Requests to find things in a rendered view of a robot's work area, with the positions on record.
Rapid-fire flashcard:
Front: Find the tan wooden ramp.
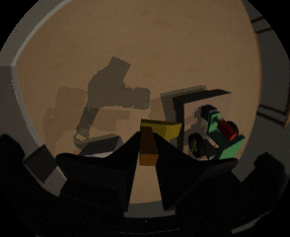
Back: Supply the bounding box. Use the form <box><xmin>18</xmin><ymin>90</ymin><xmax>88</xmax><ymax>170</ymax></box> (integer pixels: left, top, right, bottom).
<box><xmin>172</xmin><ymin>88</ymin><xmax>233</xmax><ymax>161</ymax></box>

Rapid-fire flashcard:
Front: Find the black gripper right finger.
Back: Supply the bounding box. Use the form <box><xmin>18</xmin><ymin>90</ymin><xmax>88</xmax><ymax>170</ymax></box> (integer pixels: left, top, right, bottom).
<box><xmin>153</xmin><ymin>133</ymin><xmax>239</xmax><ymax>210</ymax></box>

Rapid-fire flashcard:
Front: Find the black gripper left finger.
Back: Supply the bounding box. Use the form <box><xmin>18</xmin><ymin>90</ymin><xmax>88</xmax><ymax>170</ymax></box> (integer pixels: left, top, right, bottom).
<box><xmin>55</xmin><ymin>131</ymin><xmax>141</xmax><ymax>212</ymax></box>

